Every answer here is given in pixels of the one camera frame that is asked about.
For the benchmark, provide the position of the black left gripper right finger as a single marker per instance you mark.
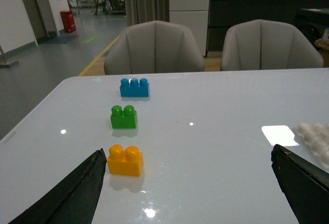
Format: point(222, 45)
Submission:
point(304, 185)

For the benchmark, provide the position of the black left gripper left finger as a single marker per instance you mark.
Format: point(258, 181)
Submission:
point(74, 199)

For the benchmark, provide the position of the yellow toy block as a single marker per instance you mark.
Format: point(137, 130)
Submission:
point(128, 162)

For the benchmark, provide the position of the green toy block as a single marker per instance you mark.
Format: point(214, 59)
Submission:
point(124, 118)

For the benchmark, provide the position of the blue toy block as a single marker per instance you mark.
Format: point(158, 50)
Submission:
point(134, 87)

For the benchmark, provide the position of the right grey armchair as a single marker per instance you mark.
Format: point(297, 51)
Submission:
point(268, 45)

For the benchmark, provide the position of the grey armchair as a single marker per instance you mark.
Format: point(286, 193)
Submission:
point(268, 45)
point(154, 47)

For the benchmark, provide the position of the left grey armchair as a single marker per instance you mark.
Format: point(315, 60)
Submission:
point(154, 47)

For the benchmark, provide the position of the dark kitchen counter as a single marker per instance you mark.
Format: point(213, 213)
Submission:
point(224, 14)

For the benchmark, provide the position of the white drawer cabinet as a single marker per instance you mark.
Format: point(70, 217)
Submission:
point(193, 14)

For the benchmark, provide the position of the white studded base plate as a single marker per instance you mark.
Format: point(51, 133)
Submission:
point(315, 138)

